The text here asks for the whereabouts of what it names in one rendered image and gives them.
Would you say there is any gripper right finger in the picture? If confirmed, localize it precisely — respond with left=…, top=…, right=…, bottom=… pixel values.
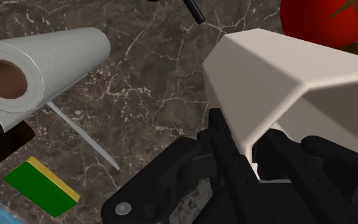
left=252, top=128, right=358, bottom=224

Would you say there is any brown round object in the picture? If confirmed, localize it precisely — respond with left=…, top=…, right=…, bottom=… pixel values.
left=340, top=41, right=358, bottom=59

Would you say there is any beige angular box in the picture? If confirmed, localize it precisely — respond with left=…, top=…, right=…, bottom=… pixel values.
left=201, top=28, right=358, bottom=163

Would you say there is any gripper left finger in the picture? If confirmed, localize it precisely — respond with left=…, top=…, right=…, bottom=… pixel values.
left=100, top=108, right=279, bottom=224

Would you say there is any thin white stick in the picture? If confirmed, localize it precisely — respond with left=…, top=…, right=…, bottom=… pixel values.
left=46, top=101, right=121, bottom=171

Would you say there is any light blue object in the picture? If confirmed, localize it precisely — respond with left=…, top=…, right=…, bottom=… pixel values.
left=0, top=203, right=28, bottom=224

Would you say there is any red tomato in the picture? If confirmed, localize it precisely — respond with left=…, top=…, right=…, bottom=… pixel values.
left=279, top=0, right=358, bottom=49

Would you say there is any black pen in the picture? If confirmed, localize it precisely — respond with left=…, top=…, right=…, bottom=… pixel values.
left=182, top=0, right=205, bottom=25

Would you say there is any white paper towel roll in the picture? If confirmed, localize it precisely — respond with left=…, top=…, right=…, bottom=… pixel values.
left=0, top=27, right=111, bottom=134

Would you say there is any green and yellow sponge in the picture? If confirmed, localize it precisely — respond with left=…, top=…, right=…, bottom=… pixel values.
left=3, top=156, right=81, bottom=218

